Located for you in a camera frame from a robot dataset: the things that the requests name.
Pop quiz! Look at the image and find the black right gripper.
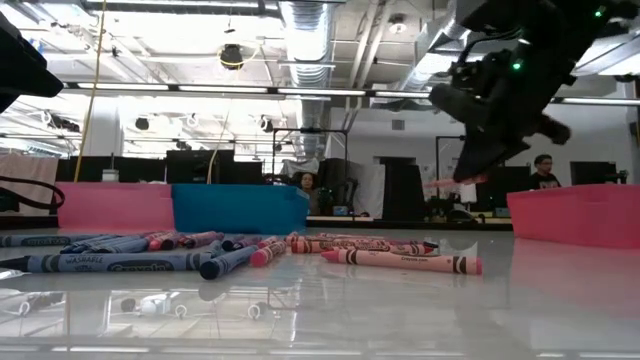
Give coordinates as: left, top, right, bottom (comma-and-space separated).
428, 49, 572, 180

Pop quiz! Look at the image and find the black cabinet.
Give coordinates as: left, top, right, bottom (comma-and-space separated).
380, 157, 426, 221

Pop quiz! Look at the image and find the yellow hanging cable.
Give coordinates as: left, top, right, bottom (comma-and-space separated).
73, 0, 109, 184

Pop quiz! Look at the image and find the large pink plastic tray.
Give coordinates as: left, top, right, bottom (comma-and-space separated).
56, 182, 176, 231

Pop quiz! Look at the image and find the long ceiling light strip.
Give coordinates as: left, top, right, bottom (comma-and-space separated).
549, 96, 640, 107
64, 82, 369, 97

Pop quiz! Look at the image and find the black monitor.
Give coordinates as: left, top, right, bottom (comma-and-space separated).
569, 160, 630, 186
474, 165, 532, 209

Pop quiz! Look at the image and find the black ceiling dome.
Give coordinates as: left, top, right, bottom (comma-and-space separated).
219, 43, 245, 70

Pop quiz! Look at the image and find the pink crayon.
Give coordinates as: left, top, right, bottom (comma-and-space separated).
321, 248, 484, 275
423, 174, 489, 189

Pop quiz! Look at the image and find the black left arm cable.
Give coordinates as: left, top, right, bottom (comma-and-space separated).
0, 174, 66, 211

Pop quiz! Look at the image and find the blue plastic tray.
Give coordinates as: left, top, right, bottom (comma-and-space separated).
171, 183, 310, 235

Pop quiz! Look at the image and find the small pink plastic tray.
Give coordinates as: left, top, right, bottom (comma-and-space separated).
506, 183, 640, 250

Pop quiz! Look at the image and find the black partition wall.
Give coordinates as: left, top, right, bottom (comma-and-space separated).
54, 148, 265, 185

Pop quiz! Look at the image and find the beige curtain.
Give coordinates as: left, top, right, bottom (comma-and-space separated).
0, 152, 60, 216

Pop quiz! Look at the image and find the person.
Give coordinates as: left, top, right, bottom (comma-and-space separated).
528, 153, 562, 191
298, 172, 322, 216

